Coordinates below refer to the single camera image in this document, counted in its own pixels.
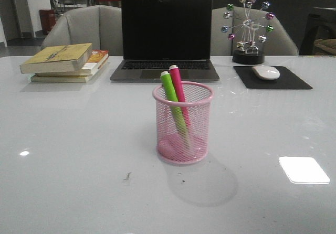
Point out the green highlighter pen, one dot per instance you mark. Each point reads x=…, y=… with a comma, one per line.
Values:
x=172, y=95

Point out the pink highlighter pen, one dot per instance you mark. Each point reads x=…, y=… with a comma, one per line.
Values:
x=177, y=82

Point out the pink mesh pen holder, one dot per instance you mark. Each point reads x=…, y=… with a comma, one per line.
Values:
x=169, y=144

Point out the grey open laptop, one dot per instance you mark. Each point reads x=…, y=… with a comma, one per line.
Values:
x=159, y=33

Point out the orange cover book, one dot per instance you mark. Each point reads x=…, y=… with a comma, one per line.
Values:
x=95, y=61

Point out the bottom cream book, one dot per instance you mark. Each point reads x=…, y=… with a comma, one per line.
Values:
x=82, y=76

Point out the white computer mouse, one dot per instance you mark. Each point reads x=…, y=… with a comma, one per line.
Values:
x=266, y=72

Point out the grey left armchair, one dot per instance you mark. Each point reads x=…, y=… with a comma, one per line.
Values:
x=99, y=25

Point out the yellow top book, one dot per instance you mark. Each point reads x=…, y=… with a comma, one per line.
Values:
x=58, y=59

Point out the ferris wheel desk toy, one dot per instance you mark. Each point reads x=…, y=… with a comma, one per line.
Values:
x=249, y=31

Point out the black mouse pad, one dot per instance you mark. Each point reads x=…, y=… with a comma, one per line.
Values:
x=287, y=80

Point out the red trash bin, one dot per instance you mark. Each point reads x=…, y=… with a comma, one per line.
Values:
x=48, y=21

